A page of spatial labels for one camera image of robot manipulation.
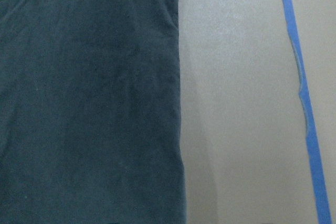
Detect black graphic t-shirt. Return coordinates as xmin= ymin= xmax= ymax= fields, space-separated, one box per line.
xmin=1 ymin=0 xmax=186 ymax=223

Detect blue tape strip lengthwise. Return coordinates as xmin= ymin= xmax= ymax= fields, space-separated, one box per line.
xmin=282 ymin=0 xmax=333 ymax=224

